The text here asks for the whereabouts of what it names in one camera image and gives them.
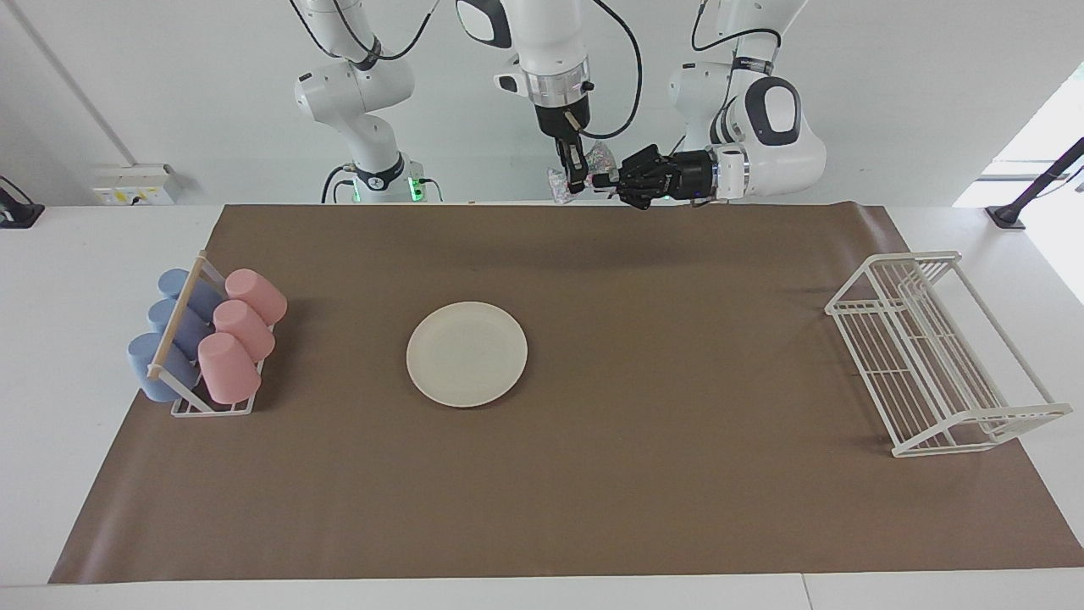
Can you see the silver foil bag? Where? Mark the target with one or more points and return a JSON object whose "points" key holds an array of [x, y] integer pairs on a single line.
{"points": [[605, 158]]}

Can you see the blue plastic cup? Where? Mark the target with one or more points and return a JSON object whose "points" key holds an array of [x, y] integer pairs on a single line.
{"points": [[152, 373], [199, 296], [190, 329]]}

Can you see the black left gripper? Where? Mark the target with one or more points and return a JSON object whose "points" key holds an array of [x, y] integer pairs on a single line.
{"points": [[694, 176]]}

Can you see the rack of pink blue cylinders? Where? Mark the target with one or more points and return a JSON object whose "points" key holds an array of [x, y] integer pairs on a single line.
{"points": [[177, 313]]}

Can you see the black angled stand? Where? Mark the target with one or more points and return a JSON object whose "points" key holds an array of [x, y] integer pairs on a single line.
{"points": [[1008, 216]]}

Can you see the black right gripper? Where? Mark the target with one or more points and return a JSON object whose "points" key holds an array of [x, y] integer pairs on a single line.
{"points": [[559, 123]]}

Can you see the white wall socket box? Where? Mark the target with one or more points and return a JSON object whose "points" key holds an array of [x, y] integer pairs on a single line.
{"points": [[135, 182]]}

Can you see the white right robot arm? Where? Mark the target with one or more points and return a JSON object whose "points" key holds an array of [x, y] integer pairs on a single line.
{"points": [[373, 85]]}

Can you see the pink plastic cup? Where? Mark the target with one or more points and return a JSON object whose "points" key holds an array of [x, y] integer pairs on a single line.
{"points": [[229, 368], [244, 329], [254, 295]]}

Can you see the black table clamp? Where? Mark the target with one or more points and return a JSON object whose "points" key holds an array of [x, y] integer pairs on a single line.
{"points": [[21, 216]]}

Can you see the brown paper table mat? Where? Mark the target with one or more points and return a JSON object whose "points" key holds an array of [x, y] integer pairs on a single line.
{"points": [[593, 491]]}

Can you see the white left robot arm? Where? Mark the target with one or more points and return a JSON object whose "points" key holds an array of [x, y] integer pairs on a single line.
{"points": [[788, 152]]}

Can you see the cream round plate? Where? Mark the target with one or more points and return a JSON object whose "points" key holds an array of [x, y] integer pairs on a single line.
{"points": [[466, 356]]}

